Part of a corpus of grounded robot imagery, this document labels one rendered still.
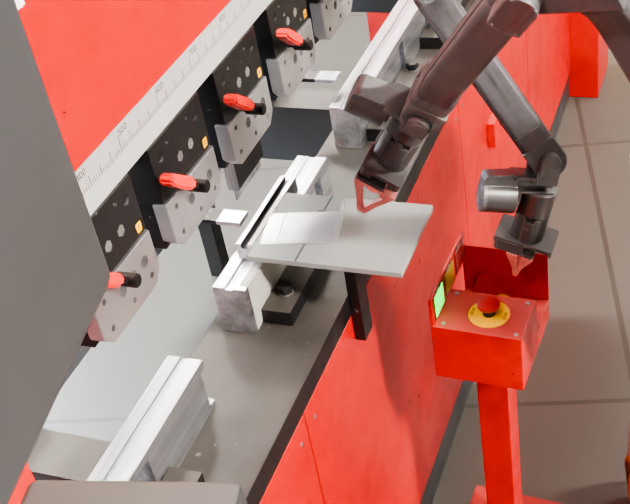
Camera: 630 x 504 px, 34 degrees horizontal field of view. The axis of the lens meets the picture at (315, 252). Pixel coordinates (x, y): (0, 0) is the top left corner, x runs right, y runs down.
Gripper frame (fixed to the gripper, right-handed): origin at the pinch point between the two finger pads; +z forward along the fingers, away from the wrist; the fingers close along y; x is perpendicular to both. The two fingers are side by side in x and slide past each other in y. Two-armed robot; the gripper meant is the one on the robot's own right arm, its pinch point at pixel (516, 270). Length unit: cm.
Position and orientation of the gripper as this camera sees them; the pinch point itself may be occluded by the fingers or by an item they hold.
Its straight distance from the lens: 190.3
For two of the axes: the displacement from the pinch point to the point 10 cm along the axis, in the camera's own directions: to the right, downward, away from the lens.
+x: -3.7, 6.2, -6.9
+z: -0.8, 7.2, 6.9
